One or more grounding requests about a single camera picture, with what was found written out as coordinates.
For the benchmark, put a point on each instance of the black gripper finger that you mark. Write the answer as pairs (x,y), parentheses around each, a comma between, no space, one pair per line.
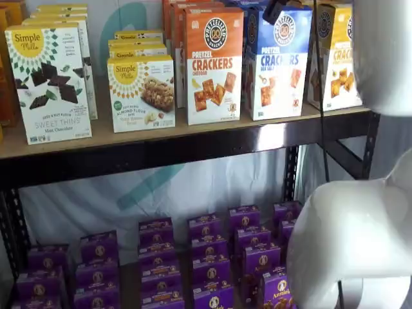
(273,11)

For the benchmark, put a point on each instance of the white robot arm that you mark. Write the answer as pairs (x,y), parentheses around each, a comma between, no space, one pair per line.
(354,225)

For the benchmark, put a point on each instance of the orange cheddar pretzel crackers box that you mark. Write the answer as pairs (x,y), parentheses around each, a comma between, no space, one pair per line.
(212,80)
(165,25)
(177,64)

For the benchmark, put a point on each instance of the yellow pretzel crackers box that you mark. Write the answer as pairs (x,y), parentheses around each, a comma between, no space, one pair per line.
(341,83)

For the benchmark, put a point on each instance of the Simple Mills almond bars box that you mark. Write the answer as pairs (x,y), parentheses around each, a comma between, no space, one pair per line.
(135,42)
(138,51)
(141,96)
(138,34)

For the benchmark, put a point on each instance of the Simple Mills sweet thins box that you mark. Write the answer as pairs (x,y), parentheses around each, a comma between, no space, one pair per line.
(51,96)
(90,80)
(61,8)
(58,14)

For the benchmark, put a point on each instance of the purple Annie's box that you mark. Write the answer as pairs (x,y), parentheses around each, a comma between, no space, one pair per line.
(37,303)
(252,239)
(38,286)
(161,283)
(286,233)
(211,273)
(205,228)
(157,257)
(48,260)
(278,289)
(97,277)
(244,219)
(97,301)
(262,260)
(156,233)
(162,302)
(286,212)
(99,248)
(214,299)
(209,250)

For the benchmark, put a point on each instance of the wooden shelf board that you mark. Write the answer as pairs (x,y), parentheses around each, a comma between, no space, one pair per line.
(96,140)

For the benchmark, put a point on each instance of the orange snack box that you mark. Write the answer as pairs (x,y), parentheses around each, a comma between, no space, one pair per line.
(14,13)
(6,80)

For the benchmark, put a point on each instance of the white plastic backdrop sheet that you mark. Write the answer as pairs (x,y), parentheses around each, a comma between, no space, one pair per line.
(80,199)

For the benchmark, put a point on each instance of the purple Annie's snack boxes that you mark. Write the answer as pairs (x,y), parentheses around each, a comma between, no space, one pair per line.
(128,286)

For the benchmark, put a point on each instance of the metal shelf rack frame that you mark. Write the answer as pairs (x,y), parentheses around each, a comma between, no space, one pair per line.
(161,157)

